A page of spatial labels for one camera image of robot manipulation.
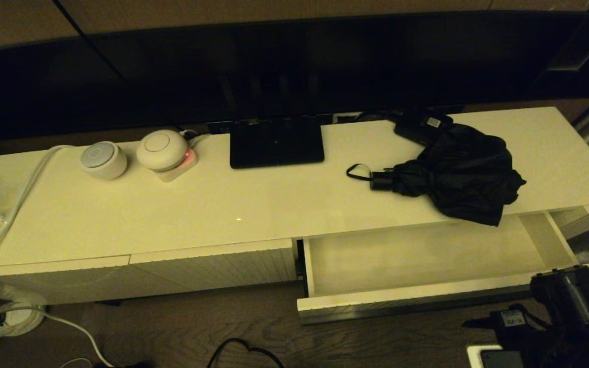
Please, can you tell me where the white ribbed pull-out drawer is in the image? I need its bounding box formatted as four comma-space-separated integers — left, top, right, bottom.
297, 210, 589, 326

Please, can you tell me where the black folding umbrella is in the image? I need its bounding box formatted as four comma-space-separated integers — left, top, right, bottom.
346, 123, 527, 227

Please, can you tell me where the white TV cabinet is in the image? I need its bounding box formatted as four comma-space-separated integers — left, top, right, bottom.
0, 106, 589, 306

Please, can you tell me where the black set-top box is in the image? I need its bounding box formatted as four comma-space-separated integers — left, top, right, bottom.
394, 109, 454, 149

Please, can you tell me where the dark cabinet with grey bar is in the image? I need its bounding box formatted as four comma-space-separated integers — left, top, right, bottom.
532, 0, 589, 101

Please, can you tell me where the black flat television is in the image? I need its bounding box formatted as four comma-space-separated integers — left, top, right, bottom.
0, 10, 589, 141

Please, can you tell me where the white power strip red light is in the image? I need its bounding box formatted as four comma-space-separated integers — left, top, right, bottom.
153, 131, 211, 183

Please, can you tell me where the white dome-shaped device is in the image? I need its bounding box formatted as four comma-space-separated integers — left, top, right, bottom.
136, 129, 189, 172

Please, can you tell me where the white speaker with grey top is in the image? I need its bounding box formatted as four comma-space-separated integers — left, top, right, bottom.
80, 141, 129, 180

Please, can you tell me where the white curved cabinet front panel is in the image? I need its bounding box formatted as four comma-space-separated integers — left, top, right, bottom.
0, 255, 133, 306

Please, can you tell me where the white sneaker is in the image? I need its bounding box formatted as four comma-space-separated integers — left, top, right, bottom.
0, 305, 46, 349

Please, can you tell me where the white wrist camera black mount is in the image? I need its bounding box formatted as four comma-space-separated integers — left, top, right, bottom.
466, 344, 527, 368

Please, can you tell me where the thin black floor cable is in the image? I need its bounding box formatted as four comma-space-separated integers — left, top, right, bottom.
206, 337, 285, 368

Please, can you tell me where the black TV base plate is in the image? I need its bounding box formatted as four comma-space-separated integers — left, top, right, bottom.
230, 118, 325, 170

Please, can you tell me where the thick white power cable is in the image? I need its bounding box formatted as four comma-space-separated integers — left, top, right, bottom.
0, 145, 117, 368

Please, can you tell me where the thin black wall cable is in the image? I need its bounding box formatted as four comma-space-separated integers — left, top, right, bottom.
53, 0, 91, 38

